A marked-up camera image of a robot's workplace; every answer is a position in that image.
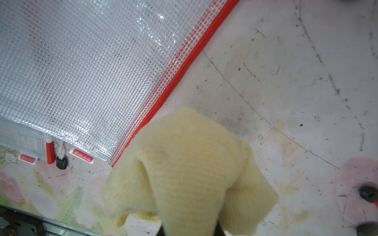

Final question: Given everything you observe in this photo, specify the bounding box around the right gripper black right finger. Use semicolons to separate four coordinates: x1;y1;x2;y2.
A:
213;222;225;236

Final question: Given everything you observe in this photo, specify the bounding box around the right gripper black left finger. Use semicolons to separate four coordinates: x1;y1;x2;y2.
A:
156;225;165;236

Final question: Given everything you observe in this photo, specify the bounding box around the yellow microfiber cloth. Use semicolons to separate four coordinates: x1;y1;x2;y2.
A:
103;108;279;236

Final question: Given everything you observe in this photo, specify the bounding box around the aluminium mounting rail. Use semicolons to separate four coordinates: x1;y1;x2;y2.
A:
1;205;98;236

